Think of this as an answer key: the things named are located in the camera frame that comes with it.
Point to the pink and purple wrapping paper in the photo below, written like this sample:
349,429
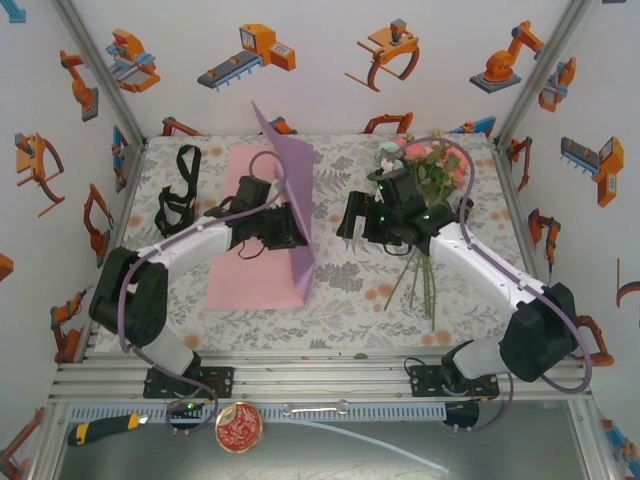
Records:
250,285

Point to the pale blue artificial flower stem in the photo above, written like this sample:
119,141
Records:
386,149

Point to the bouquet of artificial roses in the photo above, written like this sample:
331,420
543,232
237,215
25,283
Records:
455,175

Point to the cream artificial flower stem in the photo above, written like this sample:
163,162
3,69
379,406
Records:
400,143

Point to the pink artificial rose stem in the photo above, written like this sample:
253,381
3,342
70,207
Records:
417,151

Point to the black ribbon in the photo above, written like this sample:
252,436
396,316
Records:
162,226

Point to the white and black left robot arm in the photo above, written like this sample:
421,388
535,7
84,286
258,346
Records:
190,246

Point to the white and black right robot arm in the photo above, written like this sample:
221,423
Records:
480,270

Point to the floral tablecloth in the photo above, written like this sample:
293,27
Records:
350,320

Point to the silver open-ended wrench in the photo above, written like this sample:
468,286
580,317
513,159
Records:
315,409

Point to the black control box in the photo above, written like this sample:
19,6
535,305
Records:
462,415
187,415

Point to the round red gold tin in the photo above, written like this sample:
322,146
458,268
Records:
239,430

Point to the thin white plastic tube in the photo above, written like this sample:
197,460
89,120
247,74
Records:
415,455

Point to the yellow and black utility knife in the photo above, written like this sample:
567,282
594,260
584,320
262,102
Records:
100,431

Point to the aluminium side rail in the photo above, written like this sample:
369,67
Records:
129,195
514,200

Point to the aluminium frame rail bed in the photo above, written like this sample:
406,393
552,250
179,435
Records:
325,380

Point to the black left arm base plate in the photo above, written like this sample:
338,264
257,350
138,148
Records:
222,382

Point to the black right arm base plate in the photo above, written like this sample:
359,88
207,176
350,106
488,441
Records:
422,382

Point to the aluminium frame post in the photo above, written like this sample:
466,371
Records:
542,70
100,75

